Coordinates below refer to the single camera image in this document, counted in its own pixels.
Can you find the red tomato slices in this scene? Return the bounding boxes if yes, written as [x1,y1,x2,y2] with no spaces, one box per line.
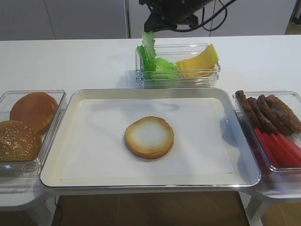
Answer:
[254,128,301,168]

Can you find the green lettuce pile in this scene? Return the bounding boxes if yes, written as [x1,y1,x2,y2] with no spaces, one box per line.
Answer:
[149,57,179,80]

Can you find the clear patty tomato container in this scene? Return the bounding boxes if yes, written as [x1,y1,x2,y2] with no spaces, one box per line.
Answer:
[233,90,301,171]

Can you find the yellow cheese slices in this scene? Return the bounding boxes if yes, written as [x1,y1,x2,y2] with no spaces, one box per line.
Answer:
[176,44,219,78]

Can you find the white metal tray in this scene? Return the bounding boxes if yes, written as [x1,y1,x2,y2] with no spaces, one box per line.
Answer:
[40,88,261,188]

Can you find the green lettuce leaf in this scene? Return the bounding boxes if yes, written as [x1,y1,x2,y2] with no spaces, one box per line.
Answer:
[137,31,156,72]

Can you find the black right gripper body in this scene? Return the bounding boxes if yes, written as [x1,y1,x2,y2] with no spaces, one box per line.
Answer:
[139,0,211,32]

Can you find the brown meat patties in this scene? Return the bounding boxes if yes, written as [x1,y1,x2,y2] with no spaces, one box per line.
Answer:
[235,90,301,136]

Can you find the right sesame top bun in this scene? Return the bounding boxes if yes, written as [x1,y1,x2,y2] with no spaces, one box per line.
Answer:
[0,120,42,161]

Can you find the white tray liner paper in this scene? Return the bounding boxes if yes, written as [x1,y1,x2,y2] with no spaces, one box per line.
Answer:
[60,98,235,181]

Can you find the clear lettuce cheese container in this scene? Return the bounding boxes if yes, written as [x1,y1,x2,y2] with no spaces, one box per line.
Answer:
[135,43,221,89]

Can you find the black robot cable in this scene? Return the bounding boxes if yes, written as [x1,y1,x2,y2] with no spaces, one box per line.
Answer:
[162,0,237,32]

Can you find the smooth brown bottom bun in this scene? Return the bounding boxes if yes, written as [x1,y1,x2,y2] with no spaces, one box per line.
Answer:
[10,92,58,135]

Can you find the clear plastic bun container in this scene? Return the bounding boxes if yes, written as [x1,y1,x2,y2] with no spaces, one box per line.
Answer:
[0,90,67,177]

